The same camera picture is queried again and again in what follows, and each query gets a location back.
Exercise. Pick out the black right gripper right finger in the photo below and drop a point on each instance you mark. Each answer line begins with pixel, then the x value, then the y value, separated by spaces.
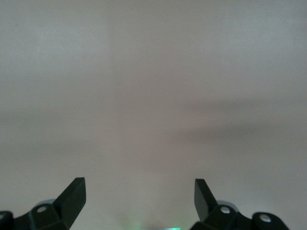
pixel 206 206

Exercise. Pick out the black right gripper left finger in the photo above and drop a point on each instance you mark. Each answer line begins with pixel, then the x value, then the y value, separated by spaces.
pixel 69 203

